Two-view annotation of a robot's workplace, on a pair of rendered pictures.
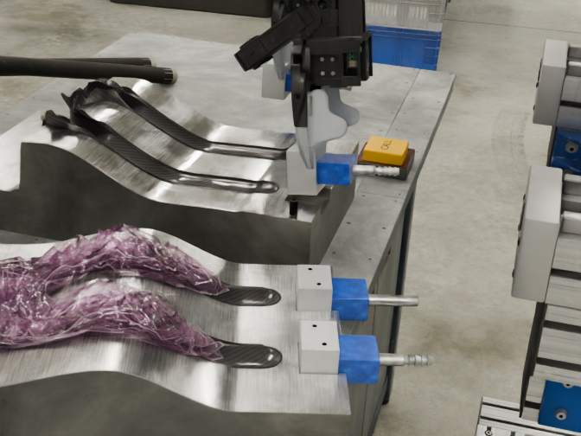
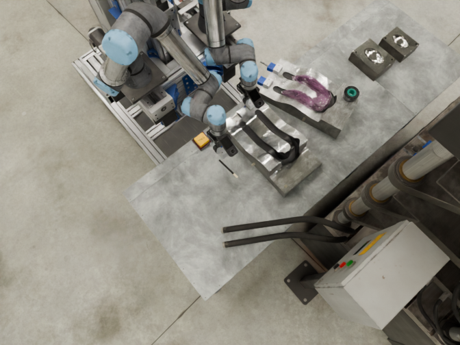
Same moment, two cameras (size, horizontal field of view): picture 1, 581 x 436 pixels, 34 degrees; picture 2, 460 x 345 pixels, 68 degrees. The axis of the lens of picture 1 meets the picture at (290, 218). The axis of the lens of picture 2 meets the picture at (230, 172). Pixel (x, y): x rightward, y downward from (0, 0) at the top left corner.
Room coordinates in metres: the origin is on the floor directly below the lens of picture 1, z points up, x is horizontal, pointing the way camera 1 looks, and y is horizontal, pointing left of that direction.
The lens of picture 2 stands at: (1.84, 0.46, 2.53)
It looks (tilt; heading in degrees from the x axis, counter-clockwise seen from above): 71 degrees down; 220
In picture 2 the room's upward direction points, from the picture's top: 5 degrees counter-clockwise
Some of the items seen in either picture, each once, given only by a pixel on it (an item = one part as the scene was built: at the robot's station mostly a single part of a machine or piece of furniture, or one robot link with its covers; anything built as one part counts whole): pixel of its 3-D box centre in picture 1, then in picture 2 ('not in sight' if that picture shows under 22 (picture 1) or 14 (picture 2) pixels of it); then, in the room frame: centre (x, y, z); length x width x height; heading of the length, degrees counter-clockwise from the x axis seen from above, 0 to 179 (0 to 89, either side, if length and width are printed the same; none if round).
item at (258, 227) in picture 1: (156, 163); (270, 143); (1.15, 0.18, 0.87); 0.50 x 0.26 x 0.14; 75
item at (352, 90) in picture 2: not in sight; (350, 94); (0.70, 0.39, 0.93); 0.08 x 0.08 x 0.04
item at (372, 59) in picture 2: not in sight; (371, 59); (0.37, 0.37, 0.84); 0.20 x 0.15 x 0.07; 75
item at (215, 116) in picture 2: not in sight; (215, 118); (1.35, 0.00, 1.25); 0.09 x 0.08 x 0.11; 99
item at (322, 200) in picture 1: (307, 208); not in sight; (1.04, -0.02, 0.87); 0.05 x 0.05 x 0.04; 75
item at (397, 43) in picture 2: not in sight; (398, 44); (0.18, 0.45, 0.83); 0.17 x 0.13 x 0.06; 75
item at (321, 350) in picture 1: (366, 359); (270, 66); (0.75, -0.08, 0.86); 0.13 x 0.05 x 0.05; 93
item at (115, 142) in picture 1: (163, 134); (271, 136); (1.14, 0.17, 0.92); 0.35 x 0.16 x 0.09; 75
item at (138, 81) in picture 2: not in sight; (134, 70); (1.30, -0.55, 1.09); 0.15 x 0.15 x 0.10
